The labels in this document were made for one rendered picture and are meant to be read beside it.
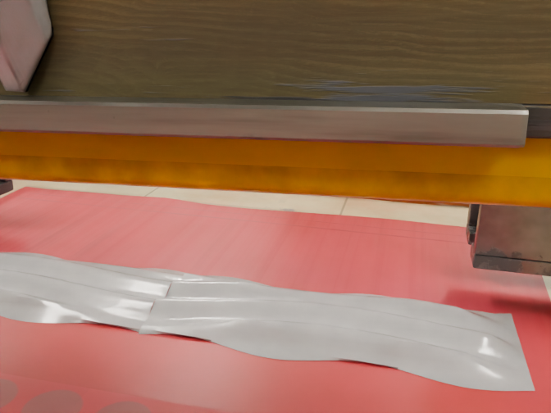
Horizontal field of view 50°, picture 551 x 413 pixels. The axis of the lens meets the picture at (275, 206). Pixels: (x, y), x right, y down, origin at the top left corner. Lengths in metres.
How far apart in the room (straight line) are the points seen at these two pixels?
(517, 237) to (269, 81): 0.18
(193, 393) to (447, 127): 0.15
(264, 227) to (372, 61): 0.27
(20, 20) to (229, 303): 0.17
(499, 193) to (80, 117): 0.13
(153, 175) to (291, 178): 0.05
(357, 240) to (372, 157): 0.22
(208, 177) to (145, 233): 0.22
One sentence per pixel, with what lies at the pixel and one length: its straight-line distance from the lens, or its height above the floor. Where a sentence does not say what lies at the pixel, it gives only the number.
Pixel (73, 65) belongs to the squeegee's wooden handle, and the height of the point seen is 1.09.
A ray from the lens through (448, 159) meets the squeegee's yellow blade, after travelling 0.20.
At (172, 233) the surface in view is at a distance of 0.42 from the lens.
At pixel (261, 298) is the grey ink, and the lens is 0.32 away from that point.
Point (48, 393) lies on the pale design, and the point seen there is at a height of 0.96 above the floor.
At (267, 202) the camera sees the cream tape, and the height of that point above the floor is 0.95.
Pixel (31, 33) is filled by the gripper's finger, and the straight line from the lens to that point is 0.21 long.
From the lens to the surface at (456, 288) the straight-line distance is 0.36.
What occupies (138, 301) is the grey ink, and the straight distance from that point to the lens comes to 0.31.
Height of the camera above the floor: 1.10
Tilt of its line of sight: 18 degrees down
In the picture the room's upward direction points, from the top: 1 degrees clockwise
